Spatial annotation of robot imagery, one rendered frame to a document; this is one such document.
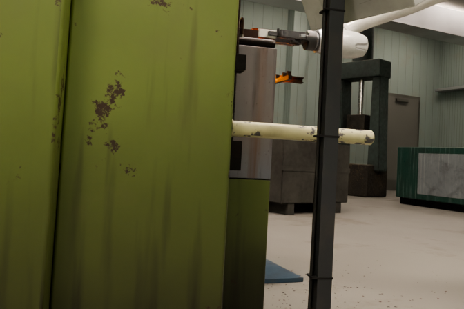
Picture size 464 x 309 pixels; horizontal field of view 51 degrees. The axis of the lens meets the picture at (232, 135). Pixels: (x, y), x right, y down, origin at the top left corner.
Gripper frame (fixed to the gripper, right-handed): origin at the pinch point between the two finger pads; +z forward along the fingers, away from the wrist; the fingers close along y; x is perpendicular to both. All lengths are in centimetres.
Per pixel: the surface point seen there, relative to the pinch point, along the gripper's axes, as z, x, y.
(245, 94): 9.4, -24.8, -16.1
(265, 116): 2.1, -31.7, -16.1
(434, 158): -357, -34, 411
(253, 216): 5, -65, -16
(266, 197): 0, -59, -16
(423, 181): -353, -66, 427
